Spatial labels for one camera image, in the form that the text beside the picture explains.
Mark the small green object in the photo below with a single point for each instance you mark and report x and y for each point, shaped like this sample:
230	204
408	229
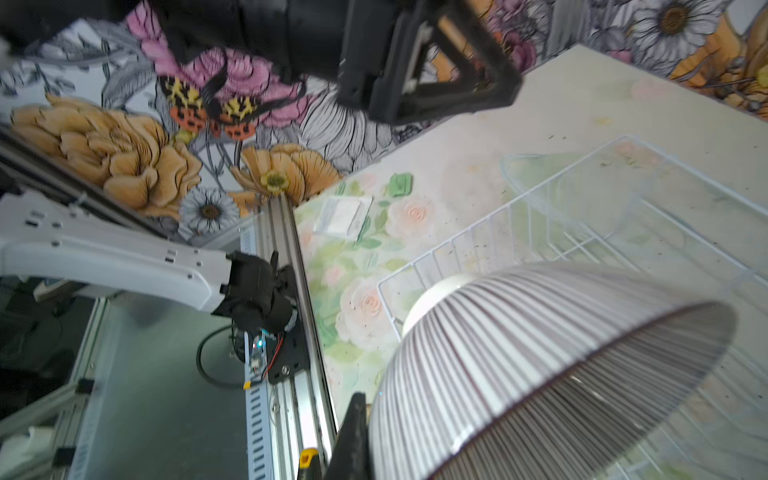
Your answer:
400	185

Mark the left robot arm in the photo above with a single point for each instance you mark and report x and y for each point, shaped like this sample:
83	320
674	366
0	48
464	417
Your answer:
186	114

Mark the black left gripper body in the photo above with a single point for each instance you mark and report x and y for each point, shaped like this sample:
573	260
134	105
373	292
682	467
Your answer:
383	47

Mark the clear plastic square container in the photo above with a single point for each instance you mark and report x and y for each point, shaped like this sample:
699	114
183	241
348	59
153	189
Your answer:
343	217

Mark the yellow handled screwdriver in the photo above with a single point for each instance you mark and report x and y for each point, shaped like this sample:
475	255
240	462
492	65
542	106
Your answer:
309	467

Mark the small green circuit board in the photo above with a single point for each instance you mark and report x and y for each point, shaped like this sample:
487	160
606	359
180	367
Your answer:
257	360

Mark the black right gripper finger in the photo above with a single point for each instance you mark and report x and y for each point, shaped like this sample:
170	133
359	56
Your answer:
350	458

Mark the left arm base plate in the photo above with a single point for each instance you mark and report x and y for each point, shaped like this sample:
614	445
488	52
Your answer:
288	355

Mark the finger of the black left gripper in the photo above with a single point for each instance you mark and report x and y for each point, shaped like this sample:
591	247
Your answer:
487	78

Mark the white wire dish rack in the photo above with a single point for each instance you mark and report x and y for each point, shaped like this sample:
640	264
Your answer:
628	205

